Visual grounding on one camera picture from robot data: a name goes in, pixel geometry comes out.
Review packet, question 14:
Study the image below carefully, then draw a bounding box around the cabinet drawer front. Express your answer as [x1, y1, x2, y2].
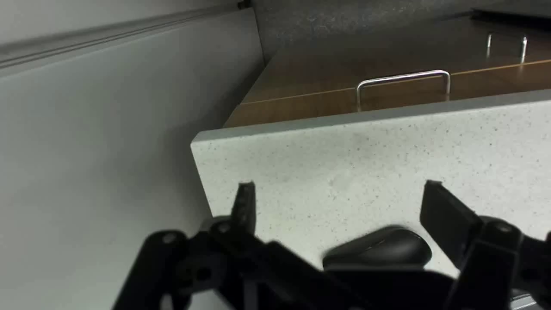
[224, 10, 551, 129]

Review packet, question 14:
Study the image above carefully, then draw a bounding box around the black computer mouse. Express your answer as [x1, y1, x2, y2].
[323, 224, 434, 272]

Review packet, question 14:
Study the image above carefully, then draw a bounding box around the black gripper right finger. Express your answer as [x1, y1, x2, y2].
[419, 179, 551, 310]

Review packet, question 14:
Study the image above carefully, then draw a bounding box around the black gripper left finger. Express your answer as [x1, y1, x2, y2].
[112, 181, 369, 310]

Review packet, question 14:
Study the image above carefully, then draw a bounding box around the silver drawer handle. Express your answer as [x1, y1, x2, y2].
[484, 31, 531, 65]
[355, 69, 453, 114]

